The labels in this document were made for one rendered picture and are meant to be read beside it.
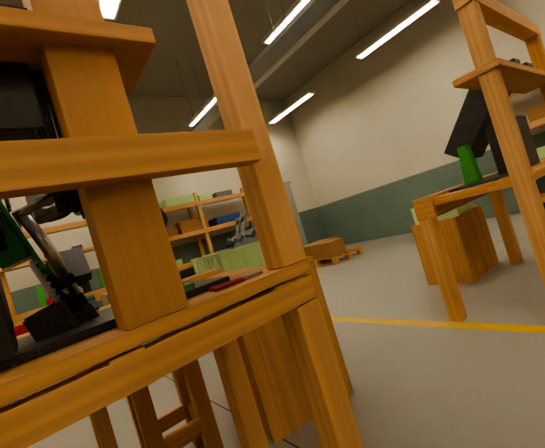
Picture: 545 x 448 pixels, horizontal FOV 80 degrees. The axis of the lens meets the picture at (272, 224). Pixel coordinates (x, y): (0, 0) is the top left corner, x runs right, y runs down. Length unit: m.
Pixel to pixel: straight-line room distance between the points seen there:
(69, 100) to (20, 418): 0.60
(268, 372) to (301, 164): 8.42
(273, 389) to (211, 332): 1.03
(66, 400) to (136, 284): 0.23
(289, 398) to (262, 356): 0.26
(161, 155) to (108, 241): 0.22
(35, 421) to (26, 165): 0.44
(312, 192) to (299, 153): 1.22
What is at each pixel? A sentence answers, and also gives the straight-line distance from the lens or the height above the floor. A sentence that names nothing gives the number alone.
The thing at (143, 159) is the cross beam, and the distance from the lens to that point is 0.77.
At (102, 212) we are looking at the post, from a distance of 0.77.
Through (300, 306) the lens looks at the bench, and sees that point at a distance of 0.97.
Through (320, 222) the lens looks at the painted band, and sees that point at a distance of 9.72.
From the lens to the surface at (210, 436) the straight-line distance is 1.86.
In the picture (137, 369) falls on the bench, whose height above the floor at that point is 0.80.
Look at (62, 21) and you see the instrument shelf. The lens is 0.89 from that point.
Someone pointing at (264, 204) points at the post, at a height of 1.07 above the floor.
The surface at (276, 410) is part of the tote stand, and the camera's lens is 1.85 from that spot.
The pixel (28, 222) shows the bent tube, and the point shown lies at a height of 1.19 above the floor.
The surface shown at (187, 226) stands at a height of 1.56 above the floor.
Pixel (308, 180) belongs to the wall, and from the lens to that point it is 9.82.
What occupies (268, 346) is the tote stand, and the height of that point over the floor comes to 0.44.
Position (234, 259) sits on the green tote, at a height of 0.91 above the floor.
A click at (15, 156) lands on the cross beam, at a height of 1.24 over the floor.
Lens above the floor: 0.99
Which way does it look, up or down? 1 degrees up
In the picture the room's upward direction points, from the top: 17 degrees counter-clockwise
